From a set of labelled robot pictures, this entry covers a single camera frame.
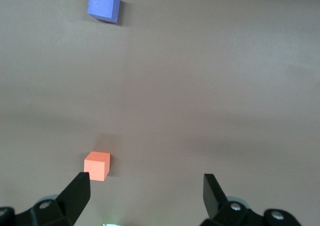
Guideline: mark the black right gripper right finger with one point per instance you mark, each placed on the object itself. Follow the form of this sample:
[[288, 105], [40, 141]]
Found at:
[[212, 196]]

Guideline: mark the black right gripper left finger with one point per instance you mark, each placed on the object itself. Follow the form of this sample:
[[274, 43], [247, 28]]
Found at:
[[72, 198]]

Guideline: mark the orange foam block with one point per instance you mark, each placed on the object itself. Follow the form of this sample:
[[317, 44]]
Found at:
[[98, 166]]

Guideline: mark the purple foam block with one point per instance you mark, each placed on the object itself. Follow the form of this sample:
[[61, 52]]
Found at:
[[102, 5]]

